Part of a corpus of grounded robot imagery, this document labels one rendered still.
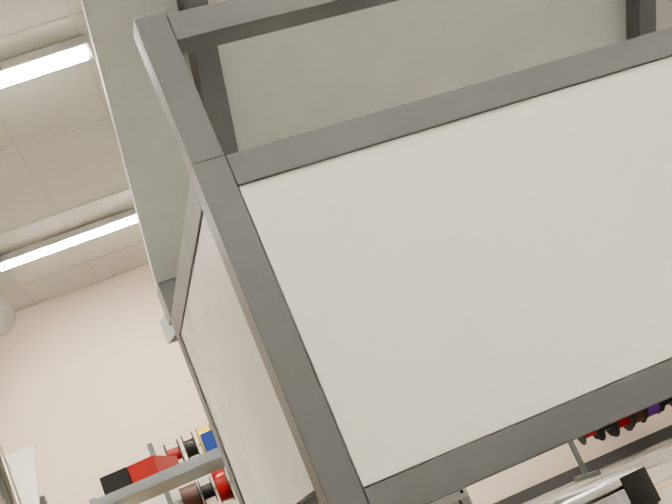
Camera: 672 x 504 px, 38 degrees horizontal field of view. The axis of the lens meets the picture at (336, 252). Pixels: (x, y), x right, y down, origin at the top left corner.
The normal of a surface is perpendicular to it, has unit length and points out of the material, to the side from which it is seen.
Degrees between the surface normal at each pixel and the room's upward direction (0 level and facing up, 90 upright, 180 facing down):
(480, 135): 90
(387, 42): 133
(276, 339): 90
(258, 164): 90
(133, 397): 90
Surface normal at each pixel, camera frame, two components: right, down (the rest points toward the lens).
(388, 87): 0.41, 0.35
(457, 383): 0.20, -0.36
